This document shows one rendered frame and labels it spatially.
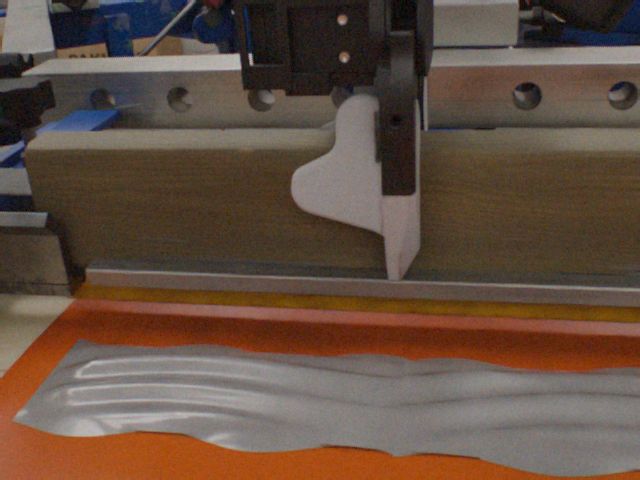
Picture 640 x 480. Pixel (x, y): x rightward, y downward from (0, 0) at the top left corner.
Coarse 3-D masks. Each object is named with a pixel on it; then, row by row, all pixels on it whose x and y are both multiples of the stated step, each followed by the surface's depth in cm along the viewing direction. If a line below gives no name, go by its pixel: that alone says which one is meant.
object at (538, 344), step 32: (416, 320) 42; (448, 320) 42; (480, 320) 42; (512, 320) 42; (544, 320) 41; (416, 352) 39; (448, 352) 39; (480, 352) 39; (512, 352) 39; (544, 352) 39; (576, 352) 39; (608, 352) 38
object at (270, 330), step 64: (64, 320) 45; (128, 320) 44; (192, 320) 44; (256, 320) 43; (320, 320) 43; (384, 320) 42; (0, 384) 39; (0, 448) 35; (64, 448) 35; (128, 448) 34; (192, 448) 34; (320, 448) 33
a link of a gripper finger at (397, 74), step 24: (408, 24) 33; (408, 48) 32; (384, 72) 32; (408, 72) 32; (384, 96) 32; (408, 96) 32; (384, 120) 32; (408, 120) 32; (384, 144) 34; (408, 144) 33; (384, 168) 34; (408, 168) 33; (384, 192) 34; (408, 192) 34
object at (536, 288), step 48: (192, 288) 41; (240, 288) 40; (288, 288) 39; (336, 288) 39; (384, 288) 38; (432, 288) 38; (480, 288) 37; (528, 288) 37; (576, 288) 37; (624, 288) 36
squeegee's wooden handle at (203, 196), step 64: (64, 192) 41; (128, 192) 40; (192, 192) 40; (256, 192) 39; (448, 192) 37; (512, 192) 36; (576, 192) 36; (128, 256) 42; (192, 256) 41; (256, 256) 41; (320, 256) 40; (384, 256) 39; (448, 256) 38; (512, 256) 38; (576, 256) 37
